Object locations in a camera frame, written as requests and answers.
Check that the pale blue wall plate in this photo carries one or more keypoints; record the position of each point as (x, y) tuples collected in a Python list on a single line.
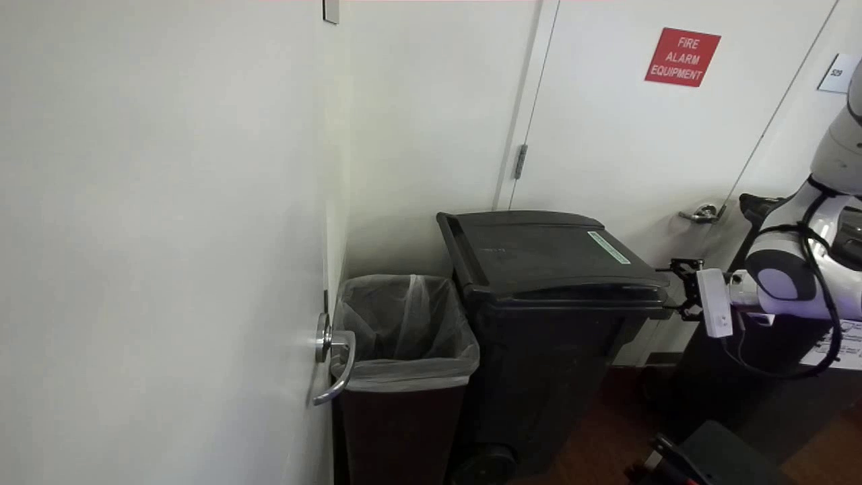
[(836, 75)]

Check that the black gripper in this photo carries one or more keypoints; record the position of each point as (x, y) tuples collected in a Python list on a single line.
[(692, 293)]

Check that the grey door hinge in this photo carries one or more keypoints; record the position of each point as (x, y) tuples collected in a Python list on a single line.
[(518, 164)]

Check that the small brown trash can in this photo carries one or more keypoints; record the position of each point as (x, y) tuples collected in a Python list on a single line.
[(395, 440)]

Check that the black wheeled bin body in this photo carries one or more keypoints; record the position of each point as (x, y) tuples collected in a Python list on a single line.
[(541, 386)]

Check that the white printed paper sheet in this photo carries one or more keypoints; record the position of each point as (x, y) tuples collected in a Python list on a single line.
[(845, 355)]

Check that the clear plastic bin liner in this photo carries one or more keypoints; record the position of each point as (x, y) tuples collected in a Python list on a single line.
[(406, 324)]

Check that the red fire alarm sign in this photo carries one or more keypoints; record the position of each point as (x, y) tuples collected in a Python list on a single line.
[(683, 57)]

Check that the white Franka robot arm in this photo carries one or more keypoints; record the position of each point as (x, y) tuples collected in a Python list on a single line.
[(838, 152)]

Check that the green rectangular lid label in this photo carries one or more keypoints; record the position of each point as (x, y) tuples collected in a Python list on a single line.
[(611, 246)]

